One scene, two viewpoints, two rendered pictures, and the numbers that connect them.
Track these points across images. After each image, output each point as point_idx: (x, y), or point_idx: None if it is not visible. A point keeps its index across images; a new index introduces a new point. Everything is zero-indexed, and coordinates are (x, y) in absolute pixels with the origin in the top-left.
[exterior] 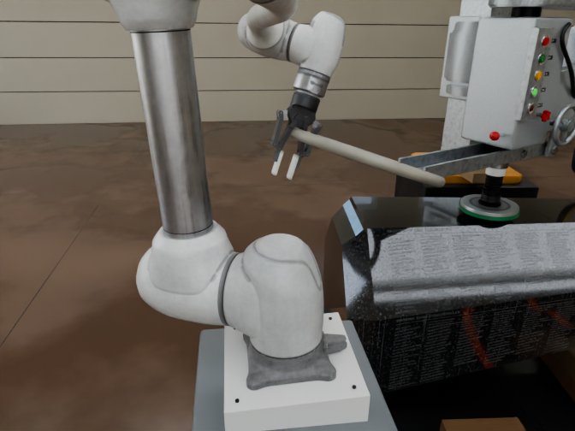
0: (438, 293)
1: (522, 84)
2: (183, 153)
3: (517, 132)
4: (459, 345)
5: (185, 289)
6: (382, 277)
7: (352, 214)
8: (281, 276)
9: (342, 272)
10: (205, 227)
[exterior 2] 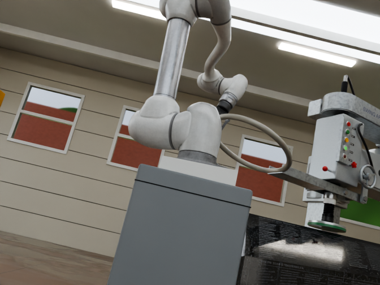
0: (289, 254)
1: (338, 142)
2: (175, 61)
3: (337, 168)
4: None
5: (156, 115)
6: (252, 236)
7: None
8: (204, 108)
9: None
10: (173, 96)
